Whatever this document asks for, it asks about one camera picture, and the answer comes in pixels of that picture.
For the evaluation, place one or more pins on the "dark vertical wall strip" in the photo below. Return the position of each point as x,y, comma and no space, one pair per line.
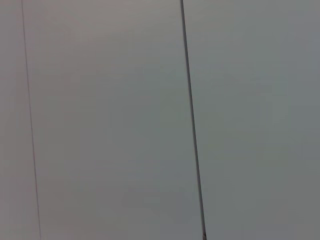
192,120

